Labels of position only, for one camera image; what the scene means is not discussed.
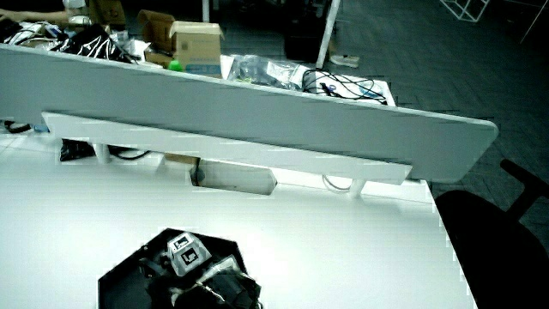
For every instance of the person's right hand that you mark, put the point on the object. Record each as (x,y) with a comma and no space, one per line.
(188,256)

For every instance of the black hexagonal plate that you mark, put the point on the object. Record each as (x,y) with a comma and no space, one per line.
(122,285)

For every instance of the person's right forearm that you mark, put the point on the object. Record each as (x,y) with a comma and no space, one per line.
(235,292)

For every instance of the white desk shelf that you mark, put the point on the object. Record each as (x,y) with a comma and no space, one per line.
(240,150)

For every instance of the grey desk divider panel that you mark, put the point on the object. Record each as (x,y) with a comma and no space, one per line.
(240,113)

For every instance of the black box under shelf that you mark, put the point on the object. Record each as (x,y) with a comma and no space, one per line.
(76,150)

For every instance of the green round object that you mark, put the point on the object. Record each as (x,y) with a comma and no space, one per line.
(175,65)

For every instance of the clear plastic bag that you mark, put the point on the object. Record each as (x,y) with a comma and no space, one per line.
(261,70)

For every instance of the light cardboard box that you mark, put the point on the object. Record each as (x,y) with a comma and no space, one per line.
(197,47)

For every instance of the small black device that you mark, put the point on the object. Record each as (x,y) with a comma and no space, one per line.
(16,127)

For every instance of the brown cardboard box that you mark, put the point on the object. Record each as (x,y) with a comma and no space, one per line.
(155,29)

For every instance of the black plastic bag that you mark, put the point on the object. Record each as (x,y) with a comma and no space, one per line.
(92,43)

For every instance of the white shoe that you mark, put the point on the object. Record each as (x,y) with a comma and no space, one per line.
(344,60)

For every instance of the white pole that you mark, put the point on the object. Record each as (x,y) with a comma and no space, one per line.
(327,32)

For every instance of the black office chair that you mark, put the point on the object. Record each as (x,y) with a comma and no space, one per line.
(493,253)

